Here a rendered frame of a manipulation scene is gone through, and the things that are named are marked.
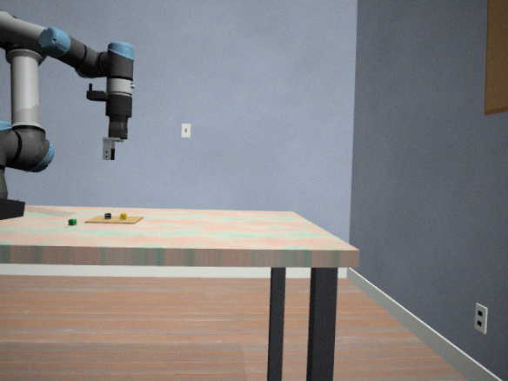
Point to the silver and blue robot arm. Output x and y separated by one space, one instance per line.
23 145

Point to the tan flat mat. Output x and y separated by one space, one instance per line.
114 220

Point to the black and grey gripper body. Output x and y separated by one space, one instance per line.
118 104

